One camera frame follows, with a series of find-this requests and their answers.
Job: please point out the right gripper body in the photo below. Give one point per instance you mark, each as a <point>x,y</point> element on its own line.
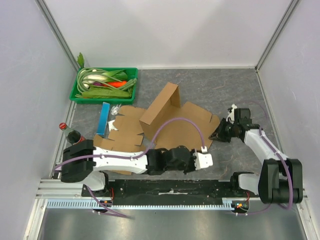
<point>227,129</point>

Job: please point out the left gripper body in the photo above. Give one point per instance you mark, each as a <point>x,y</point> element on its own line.
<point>191,164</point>

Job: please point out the large cardboard box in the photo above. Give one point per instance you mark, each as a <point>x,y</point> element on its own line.
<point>197,123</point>

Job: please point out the clear plastic bag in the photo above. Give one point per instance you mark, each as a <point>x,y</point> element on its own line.
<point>115,110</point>

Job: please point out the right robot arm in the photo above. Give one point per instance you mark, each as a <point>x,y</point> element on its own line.
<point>281,178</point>

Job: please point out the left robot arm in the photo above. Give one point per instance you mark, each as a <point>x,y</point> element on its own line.
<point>87,164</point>

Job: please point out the small cardboard box blank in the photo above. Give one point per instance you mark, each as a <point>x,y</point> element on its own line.
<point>123,147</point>

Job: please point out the blue rectangular box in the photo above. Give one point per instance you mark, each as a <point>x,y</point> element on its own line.
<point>103,119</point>

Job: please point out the small white plastic packet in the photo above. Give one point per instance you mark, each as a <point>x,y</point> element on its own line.
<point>111,125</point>

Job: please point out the green asparagus bundle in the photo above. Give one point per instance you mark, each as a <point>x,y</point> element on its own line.
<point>128,84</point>

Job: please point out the green plastic tray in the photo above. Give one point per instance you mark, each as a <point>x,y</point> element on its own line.
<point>131,72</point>

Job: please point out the orange toy carrot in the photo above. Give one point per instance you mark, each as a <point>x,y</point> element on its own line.
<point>117,84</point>

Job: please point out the green lettuce leaf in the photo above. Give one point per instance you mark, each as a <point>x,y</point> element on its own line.
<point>106,93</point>

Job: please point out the dark soda bottle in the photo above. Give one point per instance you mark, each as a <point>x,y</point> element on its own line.
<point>71,135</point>

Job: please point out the white toy radish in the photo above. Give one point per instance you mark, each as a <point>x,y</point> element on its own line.
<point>93,78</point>

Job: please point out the green long beans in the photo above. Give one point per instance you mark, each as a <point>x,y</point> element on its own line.
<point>85,72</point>

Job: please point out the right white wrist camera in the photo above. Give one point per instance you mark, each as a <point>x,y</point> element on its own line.
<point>231,114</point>

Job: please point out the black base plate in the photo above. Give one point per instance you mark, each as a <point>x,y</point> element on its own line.
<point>171,191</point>

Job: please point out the right aluminium frame post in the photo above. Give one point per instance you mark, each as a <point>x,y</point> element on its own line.
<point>276,34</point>

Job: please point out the aluminium frame post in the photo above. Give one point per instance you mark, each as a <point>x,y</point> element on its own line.
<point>276,34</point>
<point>42,5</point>

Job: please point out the slotted cable duct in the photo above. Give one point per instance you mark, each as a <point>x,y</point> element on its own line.
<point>225,205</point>

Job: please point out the left aluminium frame post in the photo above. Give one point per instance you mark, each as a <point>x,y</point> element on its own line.
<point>42,5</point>

